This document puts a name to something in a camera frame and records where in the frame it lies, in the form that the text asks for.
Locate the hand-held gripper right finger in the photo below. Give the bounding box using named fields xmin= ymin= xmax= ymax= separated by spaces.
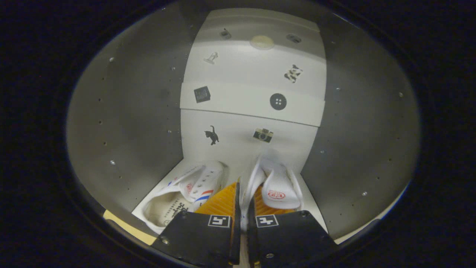
xmin=247 ymin=185 xmax=339 ymax=268

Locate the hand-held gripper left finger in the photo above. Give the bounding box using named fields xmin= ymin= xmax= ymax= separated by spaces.
xmin=152 ymin=182 xmax=241 ymax=267

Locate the white shoe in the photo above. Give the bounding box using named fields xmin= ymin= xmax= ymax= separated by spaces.
xmin=143 ymin=161 xmax=228 ymax=228
xmin=240 ymin=154 xmax=303 ymax=233

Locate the grey shoe cabinet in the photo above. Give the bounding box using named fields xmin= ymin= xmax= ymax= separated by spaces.
xmin=67 ymin=0 xmax=421 ymax=246

